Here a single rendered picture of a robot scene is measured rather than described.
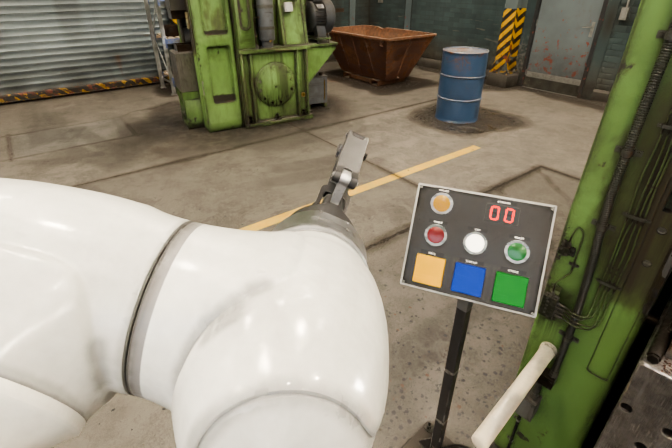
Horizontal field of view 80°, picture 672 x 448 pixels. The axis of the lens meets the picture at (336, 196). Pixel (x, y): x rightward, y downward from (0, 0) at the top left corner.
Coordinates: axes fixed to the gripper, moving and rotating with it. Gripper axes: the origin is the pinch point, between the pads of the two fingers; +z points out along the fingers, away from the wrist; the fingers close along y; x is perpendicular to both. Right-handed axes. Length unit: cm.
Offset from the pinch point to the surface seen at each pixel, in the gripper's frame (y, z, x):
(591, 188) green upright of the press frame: 17, 52, -66
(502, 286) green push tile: -14, 39, -51
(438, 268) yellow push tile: -18, 44, -37
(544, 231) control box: 3, 41, -54
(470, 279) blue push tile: -16, 41, -44
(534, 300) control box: -13, 36, -59
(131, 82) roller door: -129, 665, 354
